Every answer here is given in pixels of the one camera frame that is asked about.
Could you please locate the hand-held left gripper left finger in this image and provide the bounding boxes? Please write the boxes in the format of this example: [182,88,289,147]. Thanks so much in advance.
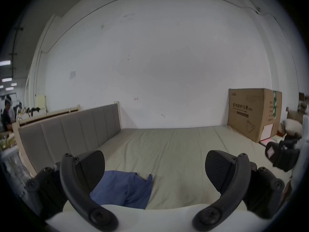
[25,150,119,232]

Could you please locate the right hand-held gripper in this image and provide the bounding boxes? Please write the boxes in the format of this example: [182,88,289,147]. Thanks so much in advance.
[265,114,309,185]

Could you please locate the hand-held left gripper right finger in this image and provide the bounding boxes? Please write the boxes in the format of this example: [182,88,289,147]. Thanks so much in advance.
[192,150,285,232]

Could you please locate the white pillow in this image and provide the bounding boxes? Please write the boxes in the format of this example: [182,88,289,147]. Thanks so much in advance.
[282,119,304,138]

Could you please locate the blue shirt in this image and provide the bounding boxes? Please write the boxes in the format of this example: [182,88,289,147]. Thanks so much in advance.
[90,171,153,210]

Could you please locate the grey padded headboard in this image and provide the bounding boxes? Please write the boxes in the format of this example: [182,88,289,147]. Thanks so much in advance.
[12,101,122,176]

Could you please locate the brown cardboard carton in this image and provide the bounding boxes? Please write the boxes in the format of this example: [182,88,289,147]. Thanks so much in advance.
[227,88,282,143]

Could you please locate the bed with beige sheet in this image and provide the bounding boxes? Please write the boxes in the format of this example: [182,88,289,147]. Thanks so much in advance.
[63,125,294,212]

